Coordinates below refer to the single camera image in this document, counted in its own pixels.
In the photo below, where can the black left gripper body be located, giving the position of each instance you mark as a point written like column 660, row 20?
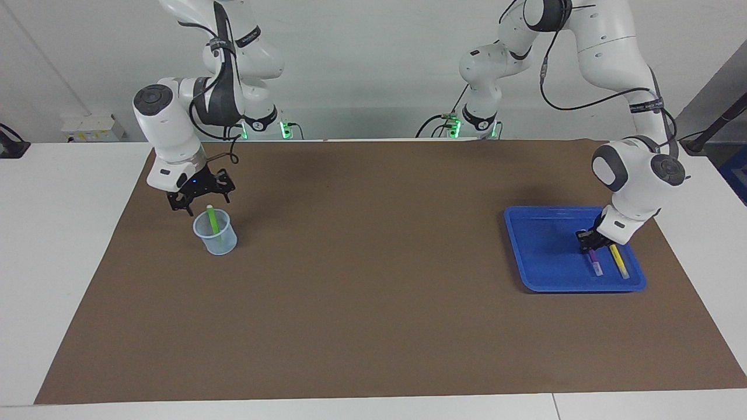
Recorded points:
column 601, row 226

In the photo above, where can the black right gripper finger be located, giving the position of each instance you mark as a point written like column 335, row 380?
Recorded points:
column 178, row 203
column 224, row 184

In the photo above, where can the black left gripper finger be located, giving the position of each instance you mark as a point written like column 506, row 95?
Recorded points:
column 590, row 246
column 585, row 234

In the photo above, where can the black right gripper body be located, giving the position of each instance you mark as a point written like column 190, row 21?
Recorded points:
column 198, row 182

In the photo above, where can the purple pen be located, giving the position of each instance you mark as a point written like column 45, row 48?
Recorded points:
column 594, row 262

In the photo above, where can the yellow pen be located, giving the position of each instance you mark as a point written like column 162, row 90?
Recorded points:
column 618, row 261

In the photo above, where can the green pen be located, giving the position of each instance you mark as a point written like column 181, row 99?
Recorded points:
column 212, row 220

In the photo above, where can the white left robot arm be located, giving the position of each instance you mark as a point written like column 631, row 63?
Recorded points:
column 636, row 175

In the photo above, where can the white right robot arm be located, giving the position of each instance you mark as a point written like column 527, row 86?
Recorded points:
column 166, row 128

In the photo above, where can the blue plastic tray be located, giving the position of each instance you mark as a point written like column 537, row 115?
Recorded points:
column 548, row 251

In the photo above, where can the clear plastic cup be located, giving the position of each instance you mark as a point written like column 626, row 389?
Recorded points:
column 220, row 246

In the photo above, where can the white socket box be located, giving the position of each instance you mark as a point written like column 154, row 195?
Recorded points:
column 93, row 125

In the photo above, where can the black stand leg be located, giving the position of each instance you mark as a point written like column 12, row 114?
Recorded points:
column 709, row 131

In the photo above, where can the blue crate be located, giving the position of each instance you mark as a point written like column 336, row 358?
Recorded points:
column 736, row 175

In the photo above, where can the black clamp base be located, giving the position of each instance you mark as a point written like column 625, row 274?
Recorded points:
column 11, row 149

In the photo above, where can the brown table mat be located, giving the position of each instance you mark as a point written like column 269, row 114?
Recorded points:
column 373, row 291

